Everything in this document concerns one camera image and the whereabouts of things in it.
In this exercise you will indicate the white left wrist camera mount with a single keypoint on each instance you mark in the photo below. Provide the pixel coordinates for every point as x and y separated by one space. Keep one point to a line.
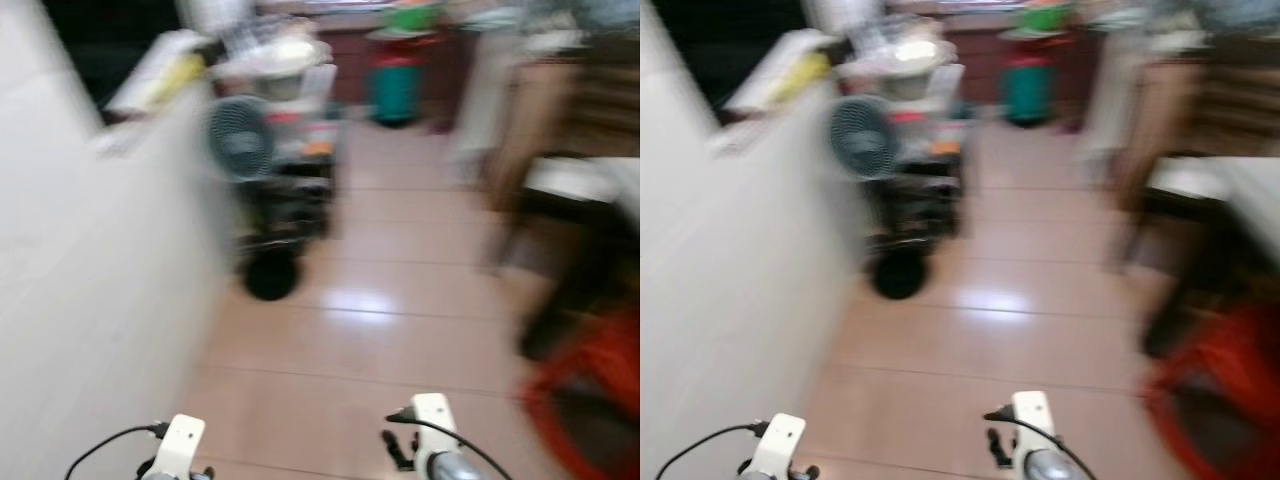
180 445
787 445

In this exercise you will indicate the yellow cloth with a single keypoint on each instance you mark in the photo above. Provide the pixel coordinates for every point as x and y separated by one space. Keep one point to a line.
178 78
805 75

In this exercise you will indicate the grey electric fan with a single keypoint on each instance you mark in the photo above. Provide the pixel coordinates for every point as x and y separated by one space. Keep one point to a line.
862 138
240 138

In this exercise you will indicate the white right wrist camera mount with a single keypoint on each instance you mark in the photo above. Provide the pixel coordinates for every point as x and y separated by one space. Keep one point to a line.
1033 423
437 425

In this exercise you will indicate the red plastic stool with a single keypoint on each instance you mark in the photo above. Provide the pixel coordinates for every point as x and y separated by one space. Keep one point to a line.
1220 395
590 400

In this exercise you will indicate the brown wooden cabinet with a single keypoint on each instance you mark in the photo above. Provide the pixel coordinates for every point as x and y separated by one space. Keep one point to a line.
560 110
1180 110

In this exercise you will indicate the black round base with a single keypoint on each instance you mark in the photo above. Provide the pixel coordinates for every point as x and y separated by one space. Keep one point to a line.
270 278
898 275

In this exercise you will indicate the green gas cylinder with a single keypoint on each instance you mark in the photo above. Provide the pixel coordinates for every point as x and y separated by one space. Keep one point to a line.
1028 88
395 88

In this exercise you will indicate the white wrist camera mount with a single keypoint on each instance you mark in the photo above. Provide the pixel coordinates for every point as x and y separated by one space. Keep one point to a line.
180 445
1033 423
787 445
437 425

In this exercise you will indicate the cluttered storage rack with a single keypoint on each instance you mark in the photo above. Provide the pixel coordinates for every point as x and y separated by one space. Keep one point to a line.
925 130
295 130

